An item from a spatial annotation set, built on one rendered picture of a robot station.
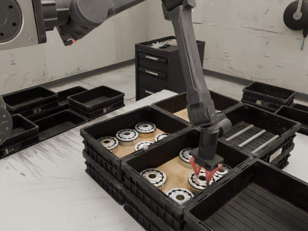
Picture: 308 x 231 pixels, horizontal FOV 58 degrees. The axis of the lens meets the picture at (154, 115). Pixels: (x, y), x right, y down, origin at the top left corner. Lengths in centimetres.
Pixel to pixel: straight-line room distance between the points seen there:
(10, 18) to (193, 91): 54
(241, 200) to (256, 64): 354
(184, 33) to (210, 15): 378
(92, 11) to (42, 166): 93
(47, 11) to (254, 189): 88
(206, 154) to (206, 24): 392
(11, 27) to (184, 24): 52
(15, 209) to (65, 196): 19
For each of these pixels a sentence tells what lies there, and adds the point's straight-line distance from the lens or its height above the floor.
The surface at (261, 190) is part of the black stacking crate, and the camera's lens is 112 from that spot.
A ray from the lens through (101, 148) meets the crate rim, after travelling 109.
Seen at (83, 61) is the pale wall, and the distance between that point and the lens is 461.
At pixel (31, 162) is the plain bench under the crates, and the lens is 149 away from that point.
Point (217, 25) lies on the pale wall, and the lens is 464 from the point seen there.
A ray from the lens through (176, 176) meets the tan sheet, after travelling 110.
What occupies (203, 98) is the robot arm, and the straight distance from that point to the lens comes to 87.
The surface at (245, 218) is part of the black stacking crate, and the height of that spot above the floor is 83.
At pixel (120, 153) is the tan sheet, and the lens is 122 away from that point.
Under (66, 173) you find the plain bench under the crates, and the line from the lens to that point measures 136.
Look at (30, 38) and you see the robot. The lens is 62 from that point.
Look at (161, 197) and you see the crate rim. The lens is 88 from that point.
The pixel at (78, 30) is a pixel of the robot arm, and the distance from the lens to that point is 70.
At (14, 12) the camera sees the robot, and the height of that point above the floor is 146.
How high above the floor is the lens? 152
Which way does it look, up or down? 27 degrees down
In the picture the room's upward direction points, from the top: 1 degrees clockwise
